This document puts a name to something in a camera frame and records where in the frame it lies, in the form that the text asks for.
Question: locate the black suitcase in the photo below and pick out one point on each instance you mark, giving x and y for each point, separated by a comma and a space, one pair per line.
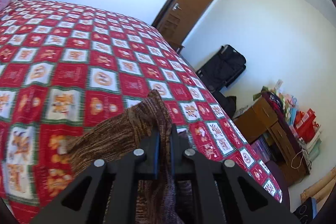
222, 69

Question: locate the brown wooden door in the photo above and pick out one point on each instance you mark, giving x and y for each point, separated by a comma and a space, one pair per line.
174, 26

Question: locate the brown wooden cabinet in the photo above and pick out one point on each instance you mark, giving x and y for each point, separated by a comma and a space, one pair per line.
263, 119

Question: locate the red patchwork bedspread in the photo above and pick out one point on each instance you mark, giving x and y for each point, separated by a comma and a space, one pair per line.
65, 68

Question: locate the red gift bag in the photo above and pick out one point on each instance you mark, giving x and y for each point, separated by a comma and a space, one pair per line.
305, 125

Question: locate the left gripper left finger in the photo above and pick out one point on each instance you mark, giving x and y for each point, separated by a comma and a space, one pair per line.
106, 191

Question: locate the pile of coloured clothes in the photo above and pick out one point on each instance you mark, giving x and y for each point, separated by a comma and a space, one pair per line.
286, 103

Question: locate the brown knitted sweater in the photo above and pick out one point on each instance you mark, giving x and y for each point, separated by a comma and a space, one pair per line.
161, 201

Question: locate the silver door handle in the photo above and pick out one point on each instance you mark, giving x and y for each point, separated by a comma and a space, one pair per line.
176, 7

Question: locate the black bag on floor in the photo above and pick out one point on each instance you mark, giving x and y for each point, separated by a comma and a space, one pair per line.
228, 104

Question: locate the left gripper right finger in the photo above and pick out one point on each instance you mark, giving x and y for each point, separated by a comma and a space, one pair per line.
221, 192

